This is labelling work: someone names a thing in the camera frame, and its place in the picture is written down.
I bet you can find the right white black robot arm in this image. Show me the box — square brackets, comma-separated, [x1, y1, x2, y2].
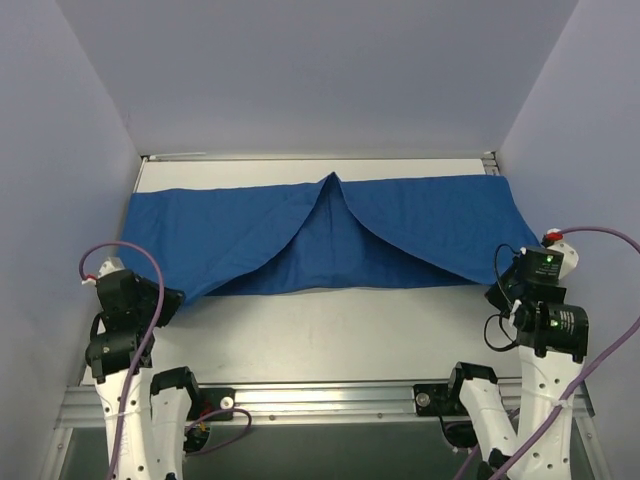
[443, 248, 589, 479]

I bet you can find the purple cable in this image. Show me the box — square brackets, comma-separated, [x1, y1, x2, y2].
[449, 226, 640, 480]
[79, 241, 254, 480]

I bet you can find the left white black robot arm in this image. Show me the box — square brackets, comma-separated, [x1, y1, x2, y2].
[85, 269, 202, 479]

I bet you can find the blue surgical drape cloth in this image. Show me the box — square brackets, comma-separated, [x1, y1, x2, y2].
[118, 174, 537, 302]

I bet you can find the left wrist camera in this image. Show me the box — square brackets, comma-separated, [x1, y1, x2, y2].
[82, 257, 138, 317]

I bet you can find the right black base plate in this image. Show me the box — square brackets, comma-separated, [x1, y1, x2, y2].
[412, 383, 466, 417]

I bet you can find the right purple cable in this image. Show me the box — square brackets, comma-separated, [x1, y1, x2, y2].
[449, 226, 640, 480]

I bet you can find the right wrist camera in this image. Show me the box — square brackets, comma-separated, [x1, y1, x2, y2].
[516, 229, 579, 286]

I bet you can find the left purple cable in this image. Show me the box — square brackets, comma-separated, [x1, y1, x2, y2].
[79, 241, 254, 480]

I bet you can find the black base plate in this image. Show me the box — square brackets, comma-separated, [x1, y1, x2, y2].
[187, 387, 236, 422]
[412, 383, 466, 417]

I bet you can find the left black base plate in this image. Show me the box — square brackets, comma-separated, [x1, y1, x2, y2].
[187, 387, 236, 422]

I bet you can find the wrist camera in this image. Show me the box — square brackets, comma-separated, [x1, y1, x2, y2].
[82, 257, 138, 317]
[516, 229, 579, 286]

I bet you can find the aluminium front rail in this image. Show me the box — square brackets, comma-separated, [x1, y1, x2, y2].
[55, 378, 595, 428]

